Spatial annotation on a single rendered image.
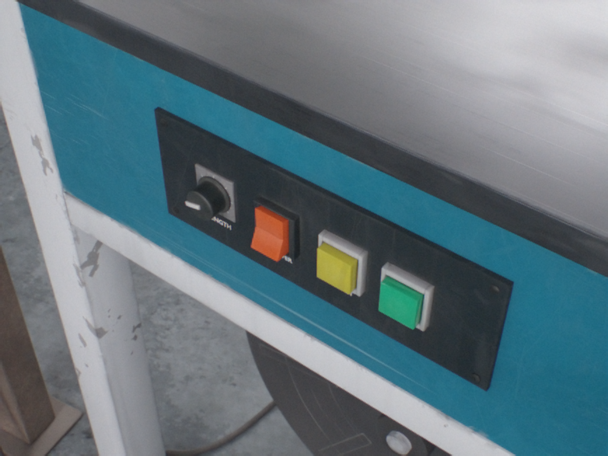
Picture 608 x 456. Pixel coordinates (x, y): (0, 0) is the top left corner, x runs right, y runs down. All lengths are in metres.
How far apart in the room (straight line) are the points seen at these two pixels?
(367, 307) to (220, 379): 0.75
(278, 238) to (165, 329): 0.81
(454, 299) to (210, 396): 0.80
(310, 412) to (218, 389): 0.26
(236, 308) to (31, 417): 0.61
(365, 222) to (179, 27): 0.16
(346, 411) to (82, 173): 0.43
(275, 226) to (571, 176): 0.18
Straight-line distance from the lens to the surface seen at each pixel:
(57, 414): 1.28
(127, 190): 0.67
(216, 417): 1.25
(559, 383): 0.51
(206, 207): 0.57
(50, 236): 0.81
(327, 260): 0.52
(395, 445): 0.90
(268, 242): 0.55
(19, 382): 1.17
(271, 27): 0.55
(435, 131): 0.47
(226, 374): 1.29
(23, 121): 0.73
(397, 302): 0.51
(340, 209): 0.51
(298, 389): 1.02
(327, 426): 1.04
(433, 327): 0.53
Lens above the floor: 1.02
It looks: 43 degrees down
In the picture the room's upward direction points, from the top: straight up
